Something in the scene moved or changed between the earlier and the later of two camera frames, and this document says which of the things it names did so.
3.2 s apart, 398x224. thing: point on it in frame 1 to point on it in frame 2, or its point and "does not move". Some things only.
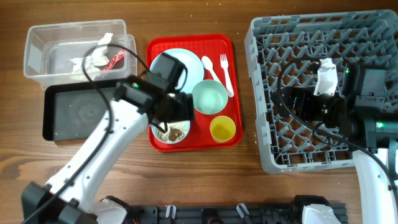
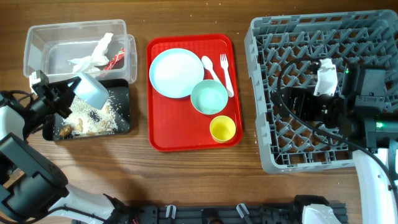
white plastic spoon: [208, 63] does not move
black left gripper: [186, 110] to [59, 96]
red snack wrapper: [117, 62] does not move
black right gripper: [295, 94] does not move
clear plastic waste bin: [55, 53] does not move
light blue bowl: [176, 131] to [91, 92]
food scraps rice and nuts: [175, 130] to [86, 121]
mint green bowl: [209, 97] does not move
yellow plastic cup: [222, 129] does not move
